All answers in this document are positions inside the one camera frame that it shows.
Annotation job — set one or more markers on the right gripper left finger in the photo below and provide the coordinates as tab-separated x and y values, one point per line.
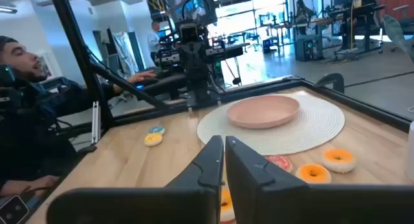
181	204

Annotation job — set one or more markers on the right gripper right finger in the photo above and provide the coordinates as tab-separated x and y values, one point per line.
275	201

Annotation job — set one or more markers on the small pink sprinkled donut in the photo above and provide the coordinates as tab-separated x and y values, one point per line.
281	162

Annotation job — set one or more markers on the small red-orange frosted donut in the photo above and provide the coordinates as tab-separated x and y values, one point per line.
226	204

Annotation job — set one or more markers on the small yellow frosted donut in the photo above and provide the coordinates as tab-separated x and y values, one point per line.
153	139

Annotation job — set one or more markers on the small blue frosted donut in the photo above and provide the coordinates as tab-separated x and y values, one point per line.
156	130

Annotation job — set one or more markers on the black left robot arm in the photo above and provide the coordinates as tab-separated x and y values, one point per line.
200	94

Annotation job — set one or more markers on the black equipment desk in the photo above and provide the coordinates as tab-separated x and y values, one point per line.
226	50

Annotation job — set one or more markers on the person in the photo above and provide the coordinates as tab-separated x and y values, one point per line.
26	127
153	42
302	15

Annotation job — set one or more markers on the white round woven placemat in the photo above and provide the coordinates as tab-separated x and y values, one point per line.
307	130

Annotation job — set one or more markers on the light pink plate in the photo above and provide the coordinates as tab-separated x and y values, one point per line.
262	110

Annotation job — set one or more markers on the black computer tower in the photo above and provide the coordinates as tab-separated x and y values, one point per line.
307	47

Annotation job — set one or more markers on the black smartphone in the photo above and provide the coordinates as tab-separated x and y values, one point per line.
13	211

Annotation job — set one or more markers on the black workbench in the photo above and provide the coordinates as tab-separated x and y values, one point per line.
355	10

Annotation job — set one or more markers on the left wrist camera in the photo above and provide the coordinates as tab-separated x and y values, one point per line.
188	33

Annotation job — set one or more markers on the black aluminium rig frame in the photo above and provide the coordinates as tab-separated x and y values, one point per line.
81	55

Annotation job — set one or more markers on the silver aluminium bracket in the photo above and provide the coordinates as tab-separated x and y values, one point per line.
96	123

